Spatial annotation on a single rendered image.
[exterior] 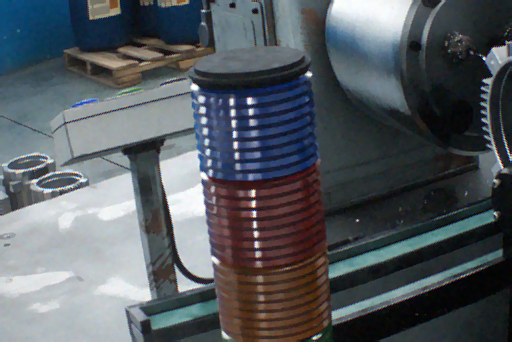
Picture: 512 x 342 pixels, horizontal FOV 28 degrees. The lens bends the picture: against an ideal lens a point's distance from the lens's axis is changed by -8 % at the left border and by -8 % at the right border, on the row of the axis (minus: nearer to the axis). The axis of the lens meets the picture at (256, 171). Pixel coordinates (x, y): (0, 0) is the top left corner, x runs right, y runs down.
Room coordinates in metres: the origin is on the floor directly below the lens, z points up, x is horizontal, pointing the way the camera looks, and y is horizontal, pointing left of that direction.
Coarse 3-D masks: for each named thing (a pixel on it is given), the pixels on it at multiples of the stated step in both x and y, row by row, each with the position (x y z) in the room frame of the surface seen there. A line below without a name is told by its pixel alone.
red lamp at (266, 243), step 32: (320, 160) 0.52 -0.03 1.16; (224, 192) 0.50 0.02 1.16; (256, 192) 0.49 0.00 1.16; (288, 192) 0.49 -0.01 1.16; (320, 192) 0.51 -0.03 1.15; (224, 224) 0.50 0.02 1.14; (256, 224) 0.49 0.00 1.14; (288, 224) 0.49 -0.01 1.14; (320, 224) 0.51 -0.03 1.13; (224, 256) 0.50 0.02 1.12; (256, 256) 0.49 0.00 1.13; (288, 256) 0.49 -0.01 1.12
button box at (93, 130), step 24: (120, 96) 1.04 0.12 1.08; (144, 96) 1.04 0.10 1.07; (168, 96) 1.05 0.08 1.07; (72, 120) 1.01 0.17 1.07; (96, 120) 1.02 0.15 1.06; (120, 120) 1.02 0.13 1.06; (144, 120) 1.03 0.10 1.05; (168, 120) 1.04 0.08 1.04; (192, 120) 1.05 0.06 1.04; (72, 144) 1.00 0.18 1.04; (96, 144) 1.01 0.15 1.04; (120, 144) 1.01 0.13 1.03
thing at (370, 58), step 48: (336, 0) 1.31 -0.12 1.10; (384, 0) 1.22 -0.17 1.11; (480, 0) 1.20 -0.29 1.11; (336, 48) 1.29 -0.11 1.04; (384, 48) 1.19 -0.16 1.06; (432, 48) 1.17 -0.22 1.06; (480, 48) 1.20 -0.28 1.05; (384, 96) 1.21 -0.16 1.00; (432, 96) 1.17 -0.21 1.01; (480, 96) 1.20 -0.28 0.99; (432, 144) 1.22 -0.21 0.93; (480, 144) 1.20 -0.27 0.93
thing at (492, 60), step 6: (498, 48) 1.03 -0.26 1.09; (504, 48) 1.03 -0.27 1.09; (492, 54) 1.03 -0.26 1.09; (498, 54) 1.02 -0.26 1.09; (504, 54) 1.03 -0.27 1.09; (486, 60) 1.04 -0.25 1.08; (492, 60) 1.04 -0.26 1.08; (498, 60) 1.02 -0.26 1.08; (492, 66) 1.03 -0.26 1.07; (492, 72) 1.03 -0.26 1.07; (492, 168) 1.04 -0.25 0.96; (498, 168) 1.03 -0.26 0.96
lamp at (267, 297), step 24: (216, 264) 0.51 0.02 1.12; (288, 264) 0.49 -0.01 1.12; (312, 264) 0.50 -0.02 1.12; (216, 288) 0.52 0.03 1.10; (240, 288) 0.50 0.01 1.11; (264, 288) 0.49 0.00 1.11; (288, 288) 0.49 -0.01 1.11; (312, 288) 0.50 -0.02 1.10; (240, 312) 0.50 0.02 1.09; (264, 312) 0.49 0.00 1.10; (288, 312) 0.49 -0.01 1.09; (312, 312) 0.50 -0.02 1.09; (240, 336) 0.50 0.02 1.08; (264, 336) 0.49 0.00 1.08; (288, 336) 0.49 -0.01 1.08
